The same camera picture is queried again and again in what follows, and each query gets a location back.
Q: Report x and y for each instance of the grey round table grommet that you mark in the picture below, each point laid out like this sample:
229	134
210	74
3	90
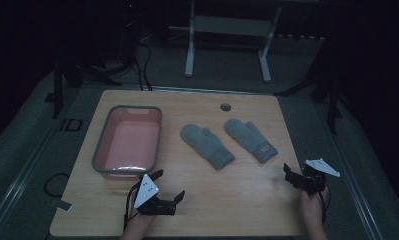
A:
225	107

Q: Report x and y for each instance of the grey tape piece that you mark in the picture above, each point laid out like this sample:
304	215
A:
61	204

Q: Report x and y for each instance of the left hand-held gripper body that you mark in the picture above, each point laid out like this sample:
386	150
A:
147	193

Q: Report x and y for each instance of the white metal stand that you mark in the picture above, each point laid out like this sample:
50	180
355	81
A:
227	26

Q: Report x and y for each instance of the grey mitten with label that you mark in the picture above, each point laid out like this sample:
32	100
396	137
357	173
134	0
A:
252	139

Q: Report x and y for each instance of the plain grey mitten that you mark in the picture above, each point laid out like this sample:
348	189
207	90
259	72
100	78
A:
207	145

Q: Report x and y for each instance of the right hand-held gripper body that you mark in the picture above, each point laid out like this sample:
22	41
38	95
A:
315	176

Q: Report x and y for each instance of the black tripod stand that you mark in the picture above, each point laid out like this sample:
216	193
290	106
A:
332	100
74	75

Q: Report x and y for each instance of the person's right hand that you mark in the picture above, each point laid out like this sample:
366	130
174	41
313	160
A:
312	208

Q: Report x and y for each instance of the pink basin with grey rim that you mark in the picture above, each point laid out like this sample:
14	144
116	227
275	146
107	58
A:
129	143

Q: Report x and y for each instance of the person's left hand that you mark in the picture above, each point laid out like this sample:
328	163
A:
141	220

